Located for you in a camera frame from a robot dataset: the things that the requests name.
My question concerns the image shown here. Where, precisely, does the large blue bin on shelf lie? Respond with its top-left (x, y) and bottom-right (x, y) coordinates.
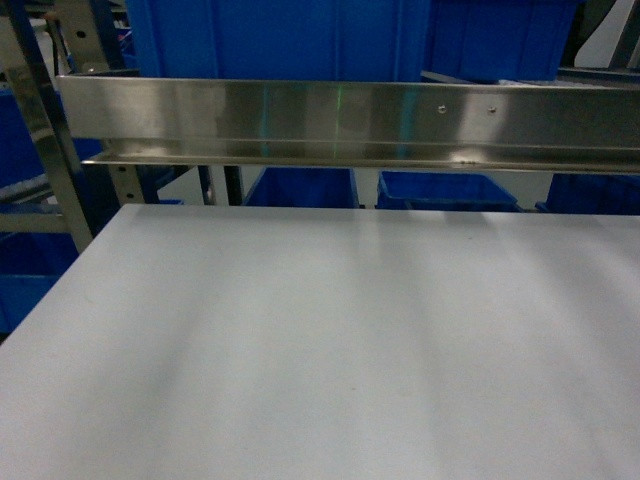
top-left (126, 1), bottom-right (430, 82)

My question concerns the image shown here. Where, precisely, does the blue bin below middle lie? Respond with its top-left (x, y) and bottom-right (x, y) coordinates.
top-left (242, 167), bottom-right (359, 209)

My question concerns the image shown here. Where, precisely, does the blue bin below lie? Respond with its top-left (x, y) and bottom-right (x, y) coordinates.
top-left (242, 167), bottom-right (359, 209)
top-left (376, 171), bottom-right (521, 213)

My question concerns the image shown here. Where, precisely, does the blue bin below right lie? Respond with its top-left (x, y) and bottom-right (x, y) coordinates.
top-left (376, 171), bottom-right (521, 213)

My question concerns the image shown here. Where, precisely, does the blue bin upper right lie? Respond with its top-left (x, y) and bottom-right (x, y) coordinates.
top-left (423, 1), bottom-right (580, 82)

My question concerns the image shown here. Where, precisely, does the stainless steel shelf rail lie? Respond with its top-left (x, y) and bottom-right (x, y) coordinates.
top-left (58, 73), bottom-right (639, 174)

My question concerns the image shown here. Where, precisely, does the steel shelf upright post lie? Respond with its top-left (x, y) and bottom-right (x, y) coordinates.
top-left (1, 1), bottom-right (97, 252)

